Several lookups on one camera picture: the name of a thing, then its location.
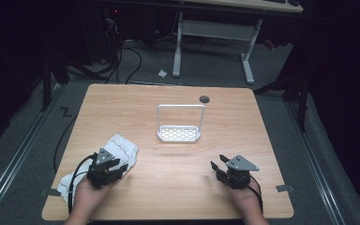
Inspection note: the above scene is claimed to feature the white-framed desk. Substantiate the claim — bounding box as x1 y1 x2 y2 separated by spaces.
172 0 305 85

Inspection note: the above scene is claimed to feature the grey metal table bracket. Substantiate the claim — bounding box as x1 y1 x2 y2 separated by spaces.
275 184 294 193
39 187 62 198

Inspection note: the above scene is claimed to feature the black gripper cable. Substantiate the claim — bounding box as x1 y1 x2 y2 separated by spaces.
247 174 264 214
67 152 98 216

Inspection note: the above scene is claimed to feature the metal floor rail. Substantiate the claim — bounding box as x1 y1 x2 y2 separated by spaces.
0 83 64 223
284 100 347 225

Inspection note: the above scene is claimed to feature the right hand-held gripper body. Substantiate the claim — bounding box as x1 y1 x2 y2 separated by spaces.
217 154 260 190

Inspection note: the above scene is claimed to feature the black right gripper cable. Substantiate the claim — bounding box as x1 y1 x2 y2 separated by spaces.
247 174 264 214

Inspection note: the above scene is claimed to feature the black floor cable bundle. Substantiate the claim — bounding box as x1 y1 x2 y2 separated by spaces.
68 17 143 85

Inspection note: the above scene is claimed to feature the person's left hand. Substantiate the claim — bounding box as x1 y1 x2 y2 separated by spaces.
70 175 117 218

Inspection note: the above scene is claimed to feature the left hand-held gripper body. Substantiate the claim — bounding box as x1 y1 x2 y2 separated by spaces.
86 147 123 190

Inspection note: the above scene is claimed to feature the small red object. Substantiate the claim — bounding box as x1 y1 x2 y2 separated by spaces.
263 38 277 51

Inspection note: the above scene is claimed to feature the white wire rack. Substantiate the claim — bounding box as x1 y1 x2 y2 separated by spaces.
156 103 207 143

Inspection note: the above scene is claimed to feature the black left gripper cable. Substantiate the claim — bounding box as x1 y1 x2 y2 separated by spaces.
67 152 98 216

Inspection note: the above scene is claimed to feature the thin black floor cable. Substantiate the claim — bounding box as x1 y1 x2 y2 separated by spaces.
52 113 79 173

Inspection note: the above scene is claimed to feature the black metal stand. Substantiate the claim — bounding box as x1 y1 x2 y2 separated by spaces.
252 67 311 133
38 50 71 113

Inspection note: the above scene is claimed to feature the person's right hand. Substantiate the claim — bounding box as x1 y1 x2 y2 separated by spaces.
230 182 263 218

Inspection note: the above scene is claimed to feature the white towel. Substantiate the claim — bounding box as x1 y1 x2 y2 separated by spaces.
56 133 141 204

